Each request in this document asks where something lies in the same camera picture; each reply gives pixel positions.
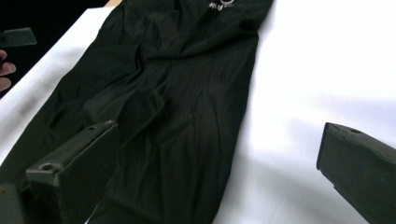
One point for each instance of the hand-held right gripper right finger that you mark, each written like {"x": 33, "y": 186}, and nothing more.
{"x": 361, "y": 174}

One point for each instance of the wooden table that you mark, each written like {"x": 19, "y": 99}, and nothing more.
{"x": 114, "y": 2}

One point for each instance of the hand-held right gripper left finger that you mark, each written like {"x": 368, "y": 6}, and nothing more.
{"x": 77, "y": 174}

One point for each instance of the black garment with white print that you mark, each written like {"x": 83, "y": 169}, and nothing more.
{"x": 174, "y": 93}

